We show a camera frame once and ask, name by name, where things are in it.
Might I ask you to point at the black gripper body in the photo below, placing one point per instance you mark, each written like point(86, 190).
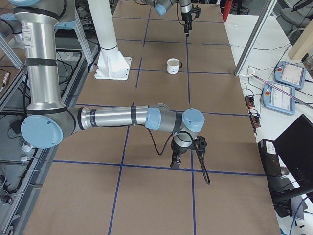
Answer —
point(177, 150)
point(186, 17)

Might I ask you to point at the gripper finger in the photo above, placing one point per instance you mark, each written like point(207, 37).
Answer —
point(175, 163)
point(187, 28)

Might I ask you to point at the white smiley mug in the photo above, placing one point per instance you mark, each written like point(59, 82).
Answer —
point(173, 65)

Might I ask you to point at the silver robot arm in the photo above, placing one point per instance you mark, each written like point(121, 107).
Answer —
point(162, 7)
point(49, 120)

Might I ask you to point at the red cylinder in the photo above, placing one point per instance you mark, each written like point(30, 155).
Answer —
point(227, 7)

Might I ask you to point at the white pillar with base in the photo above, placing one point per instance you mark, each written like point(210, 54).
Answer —
point(111, 65)

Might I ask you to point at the orange circuit board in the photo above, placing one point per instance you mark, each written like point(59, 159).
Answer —
point(255, 120)
point(249, 101)

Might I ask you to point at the black box device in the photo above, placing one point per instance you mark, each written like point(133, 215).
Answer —
point(269, 158)

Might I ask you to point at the far blue teach pendant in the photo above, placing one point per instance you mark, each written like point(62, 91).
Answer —
point(290, 74)

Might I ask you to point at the blue teach pendant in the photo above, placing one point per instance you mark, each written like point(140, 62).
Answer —
point(276, 100)
point(290, 74)

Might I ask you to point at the near blue teach pendant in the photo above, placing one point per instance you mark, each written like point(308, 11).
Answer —
point(276, 100)

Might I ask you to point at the black laptop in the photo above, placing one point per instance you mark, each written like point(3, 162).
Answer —
point(295, 148)

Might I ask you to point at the wooden beam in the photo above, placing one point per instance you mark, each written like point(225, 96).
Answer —
point(303, 44)

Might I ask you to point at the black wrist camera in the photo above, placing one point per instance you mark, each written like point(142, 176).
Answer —
point(196, 11)
point(201, 144)

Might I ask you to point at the aluminium frame post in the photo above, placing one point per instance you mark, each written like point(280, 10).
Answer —
point(265, 13)

